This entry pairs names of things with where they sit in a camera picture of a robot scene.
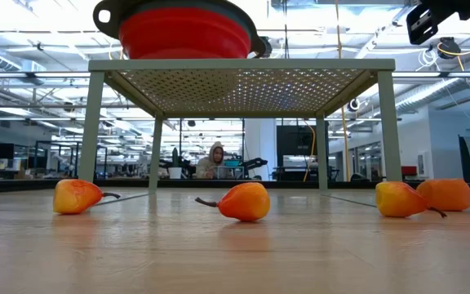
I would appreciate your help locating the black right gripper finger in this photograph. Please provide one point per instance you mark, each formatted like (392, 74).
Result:
(412, 30)
(447, 7)

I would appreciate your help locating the orange tangerine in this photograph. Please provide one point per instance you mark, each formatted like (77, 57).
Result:
(449, 195)

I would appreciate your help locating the small orange yellow pear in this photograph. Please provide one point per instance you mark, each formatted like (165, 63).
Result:
(74, 198)
(398, 200)
(245, 202)

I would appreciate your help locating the red box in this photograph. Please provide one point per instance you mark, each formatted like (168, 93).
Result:
(409, 170)

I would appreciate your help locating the green perforated metal shelf riser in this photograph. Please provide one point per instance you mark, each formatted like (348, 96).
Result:
(239, 65)

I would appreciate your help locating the black workstation table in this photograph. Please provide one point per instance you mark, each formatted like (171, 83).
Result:
(292, 173)

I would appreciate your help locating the red collapsible colander bowl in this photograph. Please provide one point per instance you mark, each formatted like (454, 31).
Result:
(182, 36)

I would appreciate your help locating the person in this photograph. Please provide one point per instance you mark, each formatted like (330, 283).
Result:
(210, 165)

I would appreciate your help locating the dark green cactus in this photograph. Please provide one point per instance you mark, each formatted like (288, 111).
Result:
(175, 157)

